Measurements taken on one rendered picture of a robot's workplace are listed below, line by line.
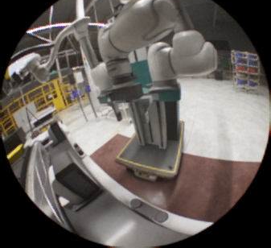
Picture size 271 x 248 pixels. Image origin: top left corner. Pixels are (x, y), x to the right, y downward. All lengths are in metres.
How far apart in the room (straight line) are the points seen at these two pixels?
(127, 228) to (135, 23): 0.42
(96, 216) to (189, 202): 0.99
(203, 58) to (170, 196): 1.17
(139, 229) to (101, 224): 0.09
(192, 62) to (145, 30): 0.27
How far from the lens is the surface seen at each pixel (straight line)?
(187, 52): 0.42
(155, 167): 0.95
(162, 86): 0.53
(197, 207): 1.19
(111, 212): 0.28
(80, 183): 0.26
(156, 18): 0.19
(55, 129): 0.68
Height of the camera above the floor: 1.13
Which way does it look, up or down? 23 degrees down
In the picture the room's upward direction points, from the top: 14 degrees counter-clockwise
